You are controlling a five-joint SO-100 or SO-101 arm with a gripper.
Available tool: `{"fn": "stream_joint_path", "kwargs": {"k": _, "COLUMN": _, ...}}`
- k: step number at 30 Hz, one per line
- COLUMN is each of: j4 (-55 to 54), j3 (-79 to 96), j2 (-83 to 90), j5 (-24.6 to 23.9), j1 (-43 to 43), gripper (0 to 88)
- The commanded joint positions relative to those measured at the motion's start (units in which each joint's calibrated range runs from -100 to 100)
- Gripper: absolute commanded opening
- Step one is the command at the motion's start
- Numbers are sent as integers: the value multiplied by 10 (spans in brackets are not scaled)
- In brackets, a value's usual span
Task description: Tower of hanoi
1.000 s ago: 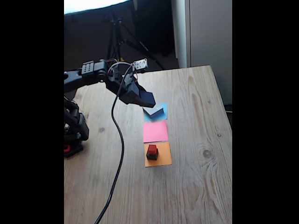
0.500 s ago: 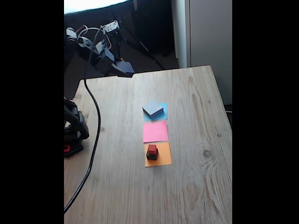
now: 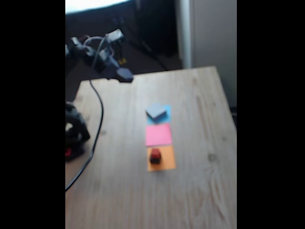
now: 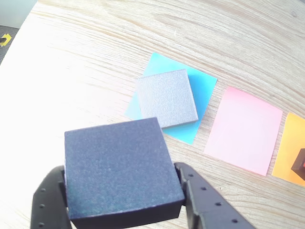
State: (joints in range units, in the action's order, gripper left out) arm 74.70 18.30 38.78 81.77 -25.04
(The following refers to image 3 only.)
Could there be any black cable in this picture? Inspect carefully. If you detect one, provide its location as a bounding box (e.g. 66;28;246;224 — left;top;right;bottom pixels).
65;35;108;191

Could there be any pink paper sheet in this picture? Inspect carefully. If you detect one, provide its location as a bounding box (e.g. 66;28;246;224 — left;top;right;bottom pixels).
145;123;173;147

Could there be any orange paper sheet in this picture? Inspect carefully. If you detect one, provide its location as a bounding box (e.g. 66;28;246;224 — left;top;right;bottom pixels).
147;145;176;172

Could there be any small black foam block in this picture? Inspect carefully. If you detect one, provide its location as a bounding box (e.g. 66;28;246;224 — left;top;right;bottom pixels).
149;152;163;165

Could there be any white cabinet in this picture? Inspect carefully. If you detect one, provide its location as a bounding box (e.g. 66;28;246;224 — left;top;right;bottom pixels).
175;0;237;108

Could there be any blue paper sheet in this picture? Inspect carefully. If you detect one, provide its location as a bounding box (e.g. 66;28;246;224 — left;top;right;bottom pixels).
146;104;172;125

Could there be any red and black table clamp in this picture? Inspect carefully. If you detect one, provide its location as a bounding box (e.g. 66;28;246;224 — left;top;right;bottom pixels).
65;145;86;162

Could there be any black tripod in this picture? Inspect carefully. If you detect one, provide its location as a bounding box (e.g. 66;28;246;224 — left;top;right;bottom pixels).
112;14;168;70

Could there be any large grey foam block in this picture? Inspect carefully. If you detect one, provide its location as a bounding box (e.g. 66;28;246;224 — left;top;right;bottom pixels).
145;103;167;120

